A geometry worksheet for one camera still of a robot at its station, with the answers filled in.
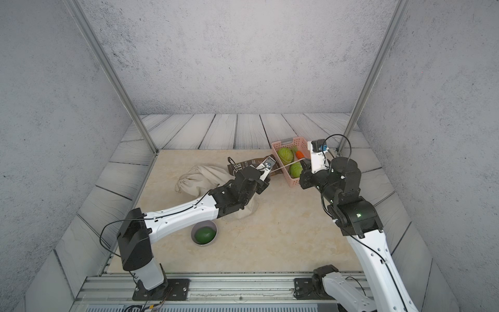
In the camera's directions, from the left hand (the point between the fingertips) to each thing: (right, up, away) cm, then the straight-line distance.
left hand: (266, 169), depth 76 cm
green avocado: (-25, -28, +6) cm, 38 cm away
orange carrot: (+22, +7, +39) cm, 45 cm away
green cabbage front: (+17, -1, +25) cm, 30 cm away
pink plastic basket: (+20, +14, +42) cm, 49 cm away
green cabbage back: (+12, +7, +31) cm, 34 cm away
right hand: (+11, +4, -14) cm, 18 cm away
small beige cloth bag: (-30, -5, +18) cm, 35 cm away
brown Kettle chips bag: (-17, 0, +35) cm, 38 cm away
